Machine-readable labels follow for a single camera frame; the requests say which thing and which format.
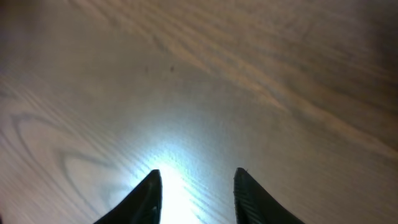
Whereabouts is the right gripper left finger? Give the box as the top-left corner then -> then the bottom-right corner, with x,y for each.
94,169 -> 162,224

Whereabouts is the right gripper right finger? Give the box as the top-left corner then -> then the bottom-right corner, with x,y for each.
233,167 -> 303,224

